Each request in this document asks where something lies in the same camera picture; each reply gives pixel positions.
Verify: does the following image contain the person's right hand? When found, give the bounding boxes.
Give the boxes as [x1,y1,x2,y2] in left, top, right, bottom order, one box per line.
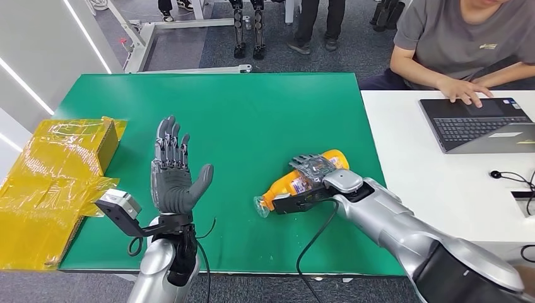
[435,76,495,109]

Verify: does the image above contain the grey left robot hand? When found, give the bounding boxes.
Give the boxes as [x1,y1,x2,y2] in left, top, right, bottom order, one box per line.
[150,116,215,215]

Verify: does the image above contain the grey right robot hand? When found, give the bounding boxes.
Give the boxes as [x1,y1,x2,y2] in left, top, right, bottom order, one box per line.
[288,153,365,195]

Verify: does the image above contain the orange detergent bottle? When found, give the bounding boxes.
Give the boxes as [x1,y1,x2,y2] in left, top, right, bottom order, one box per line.
[253,149,350,219]

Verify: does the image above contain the dark grey laptop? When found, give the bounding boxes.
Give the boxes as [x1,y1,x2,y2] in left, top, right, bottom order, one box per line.
[419,97,535,155]

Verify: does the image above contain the person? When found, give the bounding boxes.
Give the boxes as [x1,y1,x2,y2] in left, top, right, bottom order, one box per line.
[158,0,195,23]
[286,0,348,55]
[358,0,535,109]

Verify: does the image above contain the black equipment legs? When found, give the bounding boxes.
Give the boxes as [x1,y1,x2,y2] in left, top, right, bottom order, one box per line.
[370,0,406,33]

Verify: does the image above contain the tall yellow taped cardboard box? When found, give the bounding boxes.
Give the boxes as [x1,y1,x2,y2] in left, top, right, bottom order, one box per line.
[21,116,128,179]

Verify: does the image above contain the flat yellow taped cardboard box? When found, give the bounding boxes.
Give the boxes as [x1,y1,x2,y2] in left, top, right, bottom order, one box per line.
[0,173,121,272]

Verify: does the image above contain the humanoid robot on gantry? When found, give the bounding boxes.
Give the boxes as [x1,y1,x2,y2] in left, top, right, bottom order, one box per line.
[227,0,268,60]

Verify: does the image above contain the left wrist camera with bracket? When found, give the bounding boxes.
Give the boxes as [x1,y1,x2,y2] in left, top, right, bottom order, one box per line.
[95,188,194,239]

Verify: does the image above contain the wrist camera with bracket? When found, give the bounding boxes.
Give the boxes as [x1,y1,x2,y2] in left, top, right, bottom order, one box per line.
[95,188,194,239]
[272,186,338,216]

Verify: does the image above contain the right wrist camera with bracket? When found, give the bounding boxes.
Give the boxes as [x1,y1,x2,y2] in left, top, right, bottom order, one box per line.
[272,186,338,216]

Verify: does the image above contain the black puck with cable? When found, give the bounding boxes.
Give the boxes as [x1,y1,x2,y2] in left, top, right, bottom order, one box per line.
[490,169,535,216]

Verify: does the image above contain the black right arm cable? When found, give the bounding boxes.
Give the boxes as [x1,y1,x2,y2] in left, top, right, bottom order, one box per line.
[295,199,340,303]

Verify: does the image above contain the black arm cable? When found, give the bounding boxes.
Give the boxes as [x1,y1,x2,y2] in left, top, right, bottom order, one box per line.
[295,199,340,303]
[194,217,218,303]

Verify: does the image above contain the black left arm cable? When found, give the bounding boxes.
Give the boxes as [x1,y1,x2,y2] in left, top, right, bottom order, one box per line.
[194,217,218,303]

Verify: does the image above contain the white gantry frame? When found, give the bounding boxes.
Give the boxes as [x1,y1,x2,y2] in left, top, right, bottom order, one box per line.
[85,0,254,75]

